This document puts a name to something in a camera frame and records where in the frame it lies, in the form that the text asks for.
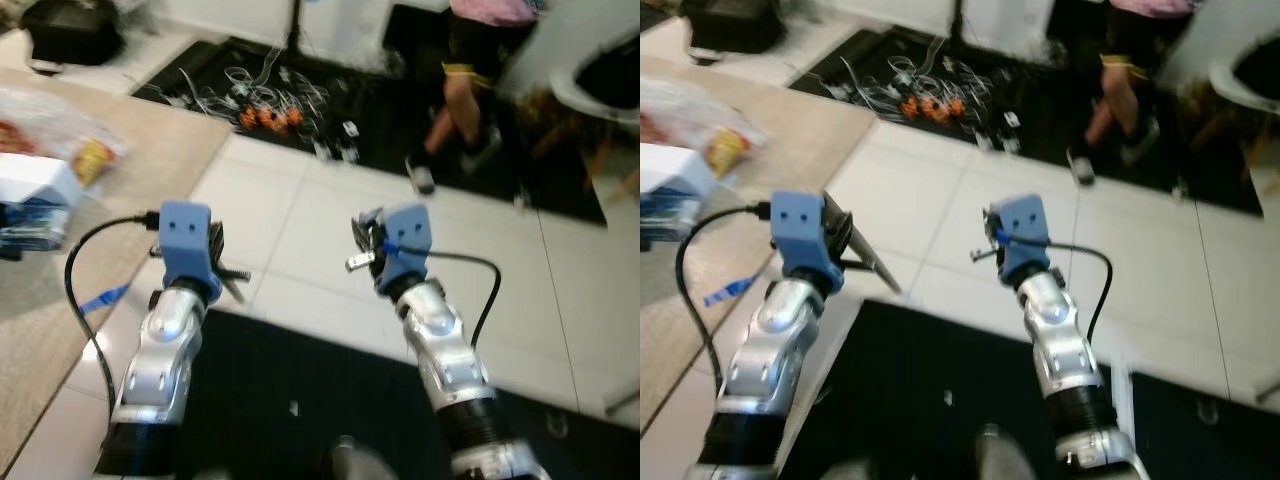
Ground blue tape strip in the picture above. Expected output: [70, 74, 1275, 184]
[78, 282, 132, 314]
[702, 277, 758, 307]

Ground plain black floor mat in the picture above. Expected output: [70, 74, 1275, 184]
[772, 296, 1280, 480]
[175, 306, 641, 480]

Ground white and blue box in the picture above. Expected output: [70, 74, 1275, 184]
[0, 152, 85, 253]
[640, 142, 718, 247]

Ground person in pink shirt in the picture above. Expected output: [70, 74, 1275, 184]
[405, 0, 549, 197]
[1064, 0, 1199, 188]

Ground clear plastic snack bag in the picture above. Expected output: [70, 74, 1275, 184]
[640, 76, 769, 183]
[0, 86, 128, 189]

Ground grey robot foot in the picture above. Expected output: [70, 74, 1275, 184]
[974, 424, 1033, 480]
[328, 434, 399, 480]

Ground black bag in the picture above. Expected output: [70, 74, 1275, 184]
[20, 0, 128, 77]
[678, 0, 773, 67]

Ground white round chair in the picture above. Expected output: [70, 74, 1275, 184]
[548, 0, 641, 126]
[1203, 28, 1280, 113]

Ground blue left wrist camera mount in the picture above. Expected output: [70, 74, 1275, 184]
[157, 200, 224, 303]
[769, 189, 848, 297]

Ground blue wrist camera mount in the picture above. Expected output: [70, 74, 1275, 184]
[998, 194, 1053, 283]
[378, 204, 434, 293]
[769, 189, 848, 297]
[157, 200, 224, 303]

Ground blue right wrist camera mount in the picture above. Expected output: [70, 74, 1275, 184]
[998, 194, 1053, 283]
[378, 204, 434, 293]

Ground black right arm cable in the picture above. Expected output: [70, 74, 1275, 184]
[420, 250, 503, 349]
[1040, 240, 1115, 347]

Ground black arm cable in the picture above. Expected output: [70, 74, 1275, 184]
[1040, 240, 1115, 347]
[674, 203, 777, 403]
[420, 250, 503, 349]
[64, 212, 161, 421]

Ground black floor mat with cables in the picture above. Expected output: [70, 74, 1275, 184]
[784, 24, 1267, 219]
[132, 34, 609, 229]

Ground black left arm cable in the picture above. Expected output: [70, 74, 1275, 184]
[674, 203, 777, 403]
[64, 212, 161, 421]

